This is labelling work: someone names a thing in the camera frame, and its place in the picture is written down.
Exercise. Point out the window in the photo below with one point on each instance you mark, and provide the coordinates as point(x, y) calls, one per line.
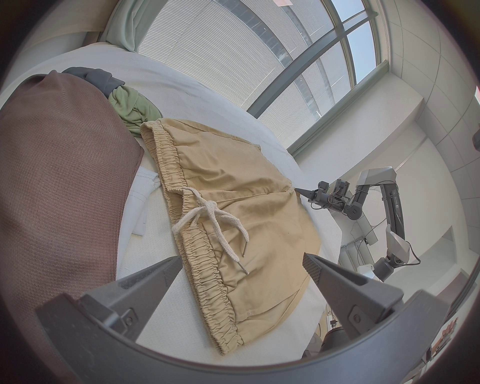
point(243, 45)

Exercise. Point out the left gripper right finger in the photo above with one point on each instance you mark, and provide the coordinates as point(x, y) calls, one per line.
point(345, 296)

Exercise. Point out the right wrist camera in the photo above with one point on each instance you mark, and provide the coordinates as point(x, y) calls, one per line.
point(323, 186)

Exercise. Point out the tan shorts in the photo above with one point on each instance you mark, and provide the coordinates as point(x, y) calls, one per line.
point(255, 210)

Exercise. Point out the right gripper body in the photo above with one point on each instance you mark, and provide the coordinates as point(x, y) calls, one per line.
point(318, 198)

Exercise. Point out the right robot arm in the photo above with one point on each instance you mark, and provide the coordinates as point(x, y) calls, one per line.
point(378, 176)

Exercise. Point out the brown shorts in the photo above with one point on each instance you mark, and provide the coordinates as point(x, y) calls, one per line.
point(63, 168)

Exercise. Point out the white garment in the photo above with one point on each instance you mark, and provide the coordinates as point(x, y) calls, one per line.
point(144, 202)

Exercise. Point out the green garment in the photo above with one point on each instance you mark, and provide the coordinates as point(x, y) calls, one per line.
point(135, 108)

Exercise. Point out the black garment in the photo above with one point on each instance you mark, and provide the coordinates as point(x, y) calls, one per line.
point(90, 77)

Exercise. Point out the grey-green curtain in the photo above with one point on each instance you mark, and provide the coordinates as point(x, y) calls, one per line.
point(131, 22)

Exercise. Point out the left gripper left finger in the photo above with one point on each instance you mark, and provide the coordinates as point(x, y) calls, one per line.
point(138, 296)

